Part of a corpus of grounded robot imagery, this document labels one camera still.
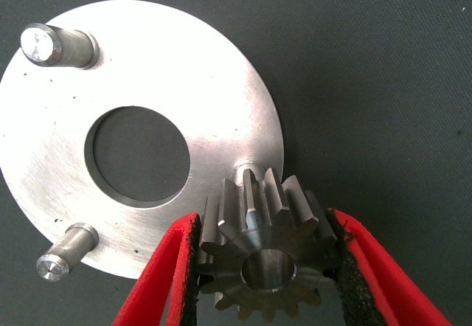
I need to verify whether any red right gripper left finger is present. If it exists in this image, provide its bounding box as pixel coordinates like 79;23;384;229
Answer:
111;211;202;326

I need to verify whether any dark grey table cloth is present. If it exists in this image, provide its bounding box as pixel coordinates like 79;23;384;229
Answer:
0;0;472;326

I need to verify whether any round metal carrier plate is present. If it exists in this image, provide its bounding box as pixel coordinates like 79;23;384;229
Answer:
0;0;287;280

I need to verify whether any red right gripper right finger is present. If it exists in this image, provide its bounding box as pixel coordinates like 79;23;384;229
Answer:
326;207;454;326

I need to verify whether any steel planetary gear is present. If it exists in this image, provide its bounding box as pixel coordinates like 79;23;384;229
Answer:
195;167;342;323

